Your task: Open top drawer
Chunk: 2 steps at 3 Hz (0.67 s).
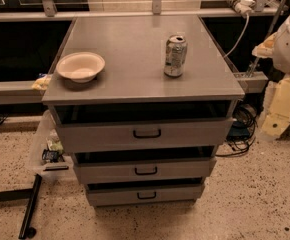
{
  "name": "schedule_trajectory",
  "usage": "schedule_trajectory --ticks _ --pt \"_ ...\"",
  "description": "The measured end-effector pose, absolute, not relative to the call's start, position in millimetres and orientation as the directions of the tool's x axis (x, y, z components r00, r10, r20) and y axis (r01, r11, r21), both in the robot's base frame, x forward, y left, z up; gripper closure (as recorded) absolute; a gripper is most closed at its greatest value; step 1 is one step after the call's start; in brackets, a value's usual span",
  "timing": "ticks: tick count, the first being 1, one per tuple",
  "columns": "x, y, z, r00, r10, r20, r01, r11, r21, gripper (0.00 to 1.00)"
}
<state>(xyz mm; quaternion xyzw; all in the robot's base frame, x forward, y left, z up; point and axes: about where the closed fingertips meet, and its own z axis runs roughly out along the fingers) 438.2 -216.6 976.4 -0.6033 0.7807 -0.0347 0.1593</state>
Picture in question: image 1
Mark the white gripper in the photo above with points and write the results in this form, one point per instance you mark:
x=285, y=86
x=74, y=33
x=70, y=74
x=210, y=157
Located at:
x=277, y=105

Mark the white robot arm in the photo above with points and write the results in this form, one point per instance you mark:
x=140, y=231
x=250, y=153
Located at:
x=276, y=47

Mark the grey middle drawer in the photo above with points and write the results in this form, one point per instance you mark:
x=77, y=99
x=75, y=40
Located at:
x=143, y=170

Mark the grey drawer cabinet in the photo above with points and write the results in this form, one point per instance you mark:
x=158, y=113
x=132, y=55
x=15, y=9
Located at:
x=134, y=88

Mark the grey bottom drawer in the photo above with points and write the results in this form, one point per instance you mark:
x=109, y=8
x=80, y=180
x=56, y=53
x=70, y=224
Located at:
x=124, y=196

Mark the white power strip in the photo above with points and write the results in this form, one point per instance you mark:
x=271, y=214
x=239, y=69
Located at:
x=242, y=7

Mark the crushed silver soda can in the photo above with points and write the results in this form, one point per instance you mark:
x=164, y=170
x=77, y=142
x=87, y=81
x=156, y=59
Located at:
x=176, y=51

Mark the thin metal pole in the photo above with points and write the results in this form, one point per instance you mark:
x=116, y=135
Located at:
x=260, y=5

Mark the white ceramic bowl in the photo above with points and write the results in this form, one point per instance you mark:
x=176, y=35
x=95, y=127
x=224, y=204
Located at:
x=81, y=67

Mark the yellow crumpled packet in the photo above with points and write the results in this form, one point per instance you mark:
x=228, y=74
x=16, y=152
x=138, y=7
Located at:
x=42, y=82

